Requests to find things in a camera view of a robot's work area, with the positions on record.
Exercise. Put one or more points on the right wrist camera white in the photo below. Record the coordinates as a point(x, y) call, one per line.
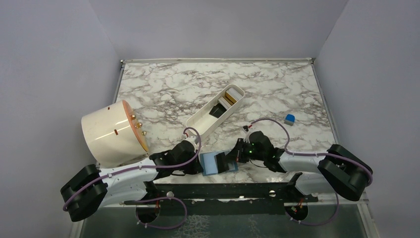
point(247, 128)

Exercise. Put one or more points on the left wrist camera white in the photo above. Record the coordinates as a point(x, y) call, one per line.
point(194, 140)

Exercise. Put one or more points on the white cards stack in tray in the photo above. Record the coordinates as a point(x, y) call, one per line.
point(234, 92)

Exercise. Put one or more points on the black front mounting rail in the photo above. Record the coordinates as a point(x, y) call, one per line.
point(220, 199)

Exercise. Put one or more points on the blue leather card holder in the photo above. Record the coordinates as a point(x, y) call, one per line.
point(214, 163)

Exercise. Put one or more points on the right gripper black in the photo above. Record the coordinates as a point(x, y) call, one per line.
point(237, 154)

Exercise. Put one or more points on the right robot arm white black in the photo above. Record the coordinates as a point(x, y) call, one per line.
point(335, 170)

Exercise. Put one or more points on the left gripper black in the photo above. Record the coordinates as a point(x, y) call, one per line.
point(196, 167)

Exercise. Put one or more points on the cream cylindrical container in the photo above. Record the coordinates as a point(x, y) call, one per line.
point(114, 135)

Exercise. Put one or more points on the small blue grey block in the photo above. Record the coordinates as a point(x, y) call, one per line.
point(289, 119)

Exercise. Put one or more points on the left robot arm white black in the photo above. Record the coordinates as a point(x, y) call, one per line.
point(93, 188)

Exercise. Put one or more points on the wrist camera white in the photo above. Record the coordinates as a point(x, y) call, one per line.
point(247, 128)
point(194, 140)

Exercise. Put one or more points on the black card in tray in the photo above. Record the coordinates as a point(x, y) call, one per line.
point(217, 111)

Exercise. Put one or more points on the white oblong plastic tray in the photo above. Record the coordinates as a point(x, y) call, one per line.
point(204, 123)

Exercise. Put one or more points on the gold credit card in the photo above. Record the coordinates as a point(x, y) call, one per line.
point(228, 97)

